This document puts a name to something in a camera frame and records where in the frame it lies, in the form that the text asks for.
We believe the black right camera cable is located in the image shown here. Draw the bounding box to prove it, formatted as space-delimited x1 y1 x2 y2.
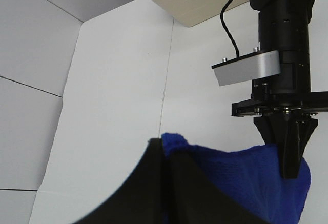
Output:
220 0 251 57

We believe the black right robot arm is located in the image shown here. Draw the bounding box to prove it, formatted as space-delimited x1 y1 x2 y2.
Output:
232 0 327 179

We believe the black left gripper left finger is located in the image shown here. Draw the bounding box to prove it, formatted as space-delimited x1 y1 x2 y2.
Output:
77 138 163 223

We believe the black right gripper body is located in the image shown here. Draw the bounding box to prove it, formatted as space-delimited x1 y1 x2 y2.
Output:
231 51 327 117

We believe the blue microfibre towel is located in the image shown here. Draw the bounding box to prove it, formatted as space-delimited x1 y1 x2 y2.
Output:
161 133 311 223

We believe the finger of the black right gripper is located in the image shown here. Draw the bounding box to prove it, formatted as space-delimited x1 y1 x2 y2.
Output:
253 116 285 152
277 114 318 178

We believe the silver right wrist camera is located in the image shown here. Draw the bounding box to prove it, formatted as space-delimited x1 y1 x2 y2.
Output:
212 50 280 86

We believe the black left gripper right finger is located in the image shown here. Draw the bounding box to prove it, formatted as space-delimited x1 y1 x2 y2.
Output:
168 152 266 223

